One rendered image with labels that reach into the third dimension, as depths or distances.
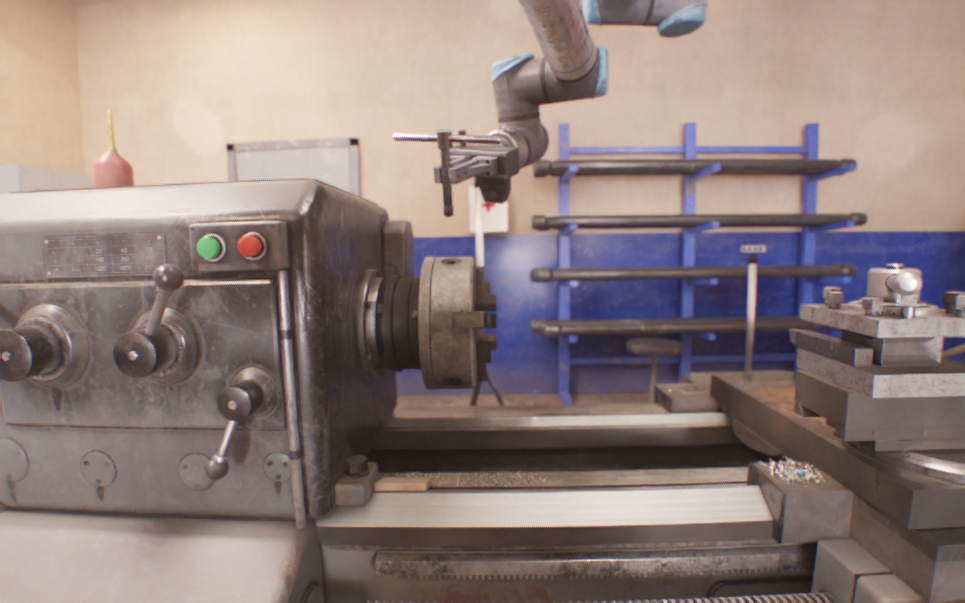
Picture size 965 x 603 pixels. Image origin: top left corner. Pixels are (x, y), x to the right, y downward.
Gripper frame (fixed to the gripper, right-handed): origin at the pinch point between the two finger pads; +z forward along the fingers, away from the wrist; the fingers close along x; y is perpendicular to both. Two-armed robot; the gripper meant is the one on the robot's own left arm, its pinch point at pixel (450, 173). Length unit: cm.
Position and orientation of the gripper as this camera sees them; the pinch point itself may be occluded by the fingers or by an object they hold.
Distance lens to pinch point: 82.1
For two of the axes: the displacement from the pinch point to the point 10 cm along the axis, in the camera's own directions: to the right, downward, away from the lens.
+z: -4.9, 4.3, -7.6
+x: 8.7, 1.9, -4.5
